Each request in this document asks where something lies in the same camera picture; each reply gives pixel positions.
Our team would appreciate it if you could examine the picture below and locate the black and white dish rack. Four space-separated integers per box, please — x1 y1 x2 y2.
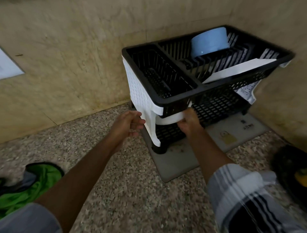
122 25 295 155

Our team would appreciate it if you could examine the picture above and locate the black scrubber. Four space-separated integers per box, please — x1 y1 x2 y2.
272 144 307 212

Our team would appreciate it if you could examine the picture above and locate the grey shirt sleeve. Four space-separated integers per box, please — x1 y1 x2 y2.
0 203 63 233

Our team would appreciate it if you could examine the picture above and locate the person's right forearm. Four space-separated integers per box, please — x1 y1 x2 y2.
186 129 238 183

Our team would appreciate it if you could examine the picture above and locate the blue bowl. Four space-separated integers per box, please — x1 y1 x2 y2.
191 27 230 58

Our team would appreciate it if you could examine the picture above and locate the person's right hand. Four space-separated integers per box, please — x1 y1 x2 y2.
177 108 205 138

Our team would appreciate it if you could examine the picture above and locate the person's left hand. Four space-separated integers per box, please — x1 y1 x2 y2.
108 110 146 146

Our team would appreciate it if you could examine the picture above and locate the white wall plate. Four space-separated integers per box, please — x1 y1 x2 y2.
0 47 26 80

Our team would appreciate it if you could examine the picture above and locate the striped shirt sleeve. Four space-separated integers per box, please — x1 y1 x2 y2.
206 163 307 233

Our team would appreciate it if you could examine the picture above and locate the white flat plate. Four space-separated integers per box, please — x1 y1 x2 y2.
203 58 280 84

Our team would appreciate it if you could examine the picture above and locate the green cloth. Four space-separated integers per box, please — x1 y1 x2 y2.
0 162 65 219

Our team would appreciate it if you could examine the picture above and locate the person's left forearm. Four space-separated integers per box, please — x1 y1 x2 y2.
34 132 126 233

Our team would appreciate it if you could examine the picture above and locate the grey drip tray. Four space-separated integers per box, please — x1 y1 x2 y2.
140 112 269 183

